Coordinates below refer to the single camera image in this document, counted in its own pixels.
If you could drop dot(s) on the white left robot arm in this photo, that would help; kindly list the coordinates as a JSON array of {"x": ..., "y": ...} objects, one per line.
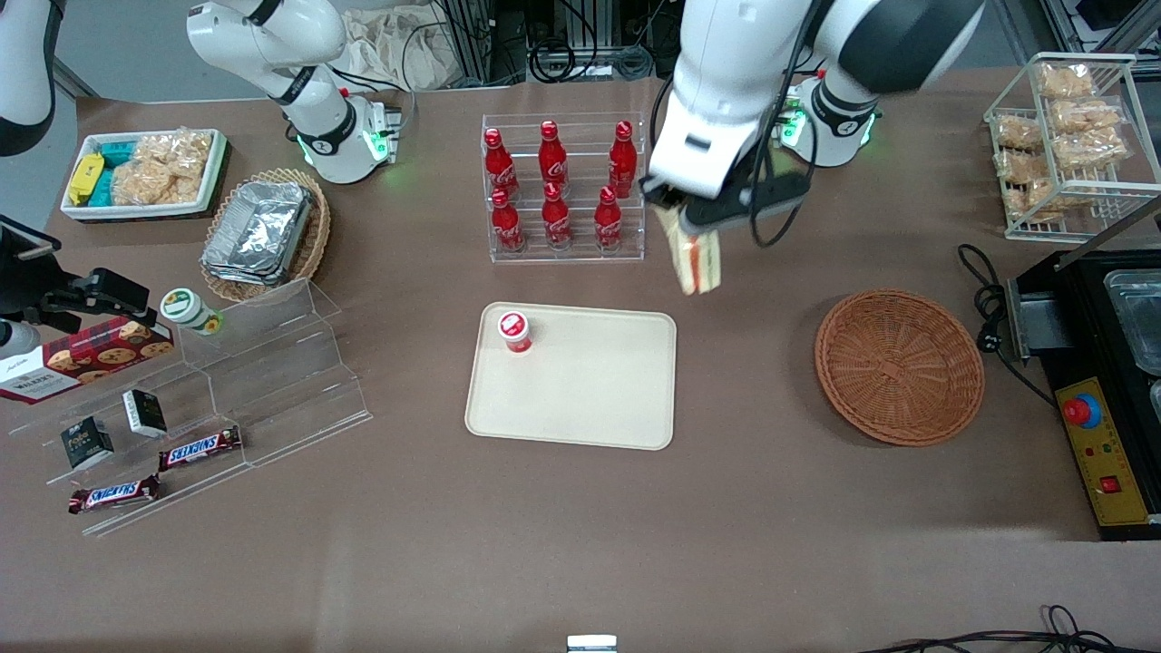
[{"x": 726, "y": 82}]

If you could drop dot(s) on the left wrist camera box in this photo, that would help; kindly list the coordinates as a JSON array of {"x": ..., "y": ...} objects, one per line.
[{"x": 780, "y": 192}]

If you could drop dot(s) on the black sealing machine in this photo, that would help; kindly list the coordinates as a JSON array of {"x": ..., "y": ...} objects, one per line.
[{"x": 1088, "y": 317}]

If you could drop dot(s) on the red rocker switch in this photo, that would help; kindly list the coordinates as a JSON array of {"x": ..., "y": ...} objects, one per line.
[{"x": 1110, "y": 484}]

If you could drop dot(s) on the teal snack packet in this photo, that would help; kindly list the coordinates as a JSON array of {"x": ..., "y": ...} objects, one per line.
[{"x": 113, "y": 159}]

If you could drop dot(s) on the red tartan cookie box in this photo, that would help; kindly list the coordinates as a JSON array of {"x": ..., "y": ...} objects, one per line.
[{"x": 86, "y": 358}]

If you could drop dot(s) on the aluminium frame rack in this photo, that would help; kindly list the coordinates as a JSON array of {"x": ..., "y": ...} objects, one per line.
[{"x": 476, "y": 36}]

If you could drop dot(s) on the small black white box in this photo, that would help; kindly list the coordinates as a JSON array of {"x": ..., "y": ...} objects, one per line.
[
  {"x": 145, "y": 413},
  {"x": 86, "y": 443}
]

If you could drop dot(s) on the white plastic bin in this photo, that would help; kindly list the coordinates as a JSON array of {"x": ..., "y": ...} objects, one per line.
[{"x": 145, "y": 210}]

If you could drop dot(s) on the cream plastic tray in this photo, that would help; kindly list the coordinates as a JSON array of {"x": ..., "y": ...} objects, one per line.
[{"x": 590, "y": 390}]

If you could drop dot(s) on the Snickers chocolate bar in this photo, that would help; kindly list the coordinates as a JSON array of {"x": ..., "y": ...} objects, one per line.
[
  {"x": 113, "y": 494},
  {"x": 200, "y": 447}
]

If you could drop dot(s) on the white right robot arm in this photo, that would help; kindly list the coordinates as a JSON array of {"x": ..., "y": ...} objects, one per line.
[{"x": 313, "y": 109}]

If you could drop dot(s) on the triangle sandwich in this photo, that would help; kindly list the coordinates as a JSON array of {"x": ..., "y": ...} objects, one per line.
[{"x": 697, "y": 263}]

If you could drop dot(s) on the yellow snack packet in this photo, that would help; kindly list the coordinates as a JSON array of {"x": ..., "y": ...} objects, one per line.
[{"x": 86, "y": 177}]

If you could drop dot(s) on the red emergency stop button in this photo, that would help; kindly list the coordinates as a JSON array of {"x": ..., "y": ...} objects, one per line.
[{"x": 1081, "y": 411}]

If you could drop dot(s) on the stack of foil containers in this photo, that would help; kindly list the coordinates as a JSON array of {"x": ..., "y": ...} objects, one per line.
[{"x": 258, "y": 231}]

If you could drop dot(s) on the foil container in machine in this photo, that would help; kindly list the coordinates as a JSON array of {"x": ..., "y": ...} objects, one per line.
[
  {"x": 1138, "y": 317},
  {"x": 1156, "y": 399}
]

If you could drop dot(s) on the clear acrylic stepped shelf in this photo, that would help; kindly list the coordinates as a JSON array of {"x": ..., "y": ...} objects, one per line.
[{"x": 272, "y": 381}]

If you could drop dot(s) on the green lidded white jar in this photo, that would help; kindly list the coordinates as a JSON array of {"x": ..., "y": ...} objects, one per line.
[{"x": 189, "y": 310}]

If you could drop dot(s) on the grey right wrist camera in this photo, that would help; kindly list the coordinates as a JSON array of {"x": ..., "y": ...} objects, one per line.
[{"x": 16, "y": 340}]

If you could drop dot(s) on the grey metal lever bar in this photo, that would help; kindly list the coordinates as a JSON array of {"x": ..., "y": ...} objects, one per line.
[{"x": 1111, "y": 234}]

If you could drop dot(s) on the beige crumpled cloth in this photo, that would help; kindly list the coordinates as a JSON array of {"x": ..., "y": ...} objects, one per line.
[{"x": 399, "y": 45}]

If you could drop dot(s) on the bagged rice cracker snack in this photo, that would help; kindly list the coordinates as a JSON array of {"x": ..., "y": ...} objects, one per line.
[
  {"x": 1025, "y": 181},
  {"x": 1093, "y": 150},
  {"x": 1020, "y": 131},
  {"x": 1088, "y": 116},
  {"x": 1066, "y": 80}
]

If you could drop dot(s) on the round brown wicker basket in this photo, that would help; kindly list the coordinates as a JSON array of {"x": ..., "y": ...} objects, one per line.
[{"x": 898, "y": 367}]

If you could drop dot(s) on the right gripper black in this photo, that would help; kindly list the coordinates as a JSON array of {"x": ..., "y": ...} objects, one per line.
[{"x": 47, "y": 297}]

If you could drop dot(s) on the red cola bottle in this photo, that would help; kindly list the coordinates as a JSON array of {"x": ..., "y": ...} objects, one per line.
[
  {"x": 622, "y": 163},
  {"x": 497, "y": 168},
  {"x": 607, "y": 222},
  {"x": 556, "y": 222},
  {"x": 551, "y": 163},
  {"x": 506, "y": 227}
]

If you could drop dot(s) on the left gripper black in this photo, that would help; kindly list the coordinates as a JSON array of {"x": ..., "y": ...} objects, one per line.
[{"x": 656, "y": 195}]

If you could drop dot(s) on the clear acrylic bottle rack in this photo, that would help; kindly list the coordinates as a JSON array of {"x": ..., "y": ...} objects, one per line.
[{"x": 580, "y": 249}]

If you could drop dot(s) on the large bag of rice crackers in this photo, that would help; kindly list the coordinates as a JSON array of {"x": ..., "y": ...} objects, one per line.
[{"x": 163, "y": 168}]

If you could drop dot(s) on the tan oval wicker basket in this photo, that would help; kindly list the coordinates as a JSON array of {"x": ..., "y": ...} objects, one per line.
[{"x": 313, "y": 240}]

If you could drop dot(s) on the red lidded small cup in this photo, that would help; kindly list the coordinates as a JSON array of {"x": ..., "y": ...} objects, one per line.
[{"x": 515, "y": 331}]

